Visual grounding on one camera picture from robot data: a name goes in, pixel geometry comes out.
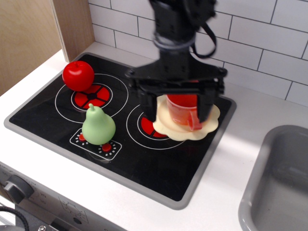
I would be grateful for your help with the green toy pear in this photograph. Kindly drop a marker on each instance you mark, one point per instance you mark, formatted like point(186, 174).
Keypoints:
point(98, 127)

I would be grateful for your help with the grey oven control panel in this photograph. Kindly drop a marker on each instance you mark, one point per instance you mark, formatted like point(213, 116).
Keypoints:
point(55, 209)

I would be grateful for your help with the black toy stove top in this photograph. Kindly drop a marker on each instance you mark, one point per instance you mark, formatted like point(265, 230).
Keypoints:
point(137, 157)

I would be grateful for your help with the red toy apple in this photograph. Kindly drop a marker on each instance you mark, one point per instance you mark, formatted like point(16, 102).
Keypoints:
point(78, 76)

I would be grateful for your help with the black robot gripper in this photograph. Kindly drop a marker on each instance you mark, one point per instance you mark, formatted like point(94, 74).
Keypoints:
point(177, 73)

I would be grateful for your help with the wooden side panel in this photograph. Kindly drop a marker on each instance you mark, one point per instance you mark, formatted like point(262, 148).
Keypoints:
point(31, 31)

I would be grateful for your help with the red plastic toy cup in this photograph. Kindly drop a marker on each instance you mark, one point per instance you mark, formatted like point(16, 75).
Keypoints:
point(183, 110)

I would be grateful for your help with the grey toy sink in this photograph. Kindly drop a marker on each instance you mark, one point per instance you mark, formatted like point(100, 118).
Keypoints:
point(276, 195)

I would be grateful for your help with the cream scalloped toy plate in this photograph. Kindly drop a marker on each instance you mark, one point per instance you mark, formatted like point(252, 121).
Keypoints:
point(177, 132)

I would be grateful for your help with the grey oven knob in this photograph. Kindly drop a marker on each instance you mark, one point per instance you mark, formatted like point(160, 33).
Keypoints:
point(18, 189)

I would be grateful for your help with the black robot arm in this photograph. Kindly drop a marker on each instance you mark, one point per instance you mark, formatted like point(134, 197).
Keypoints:
point(177, 22)

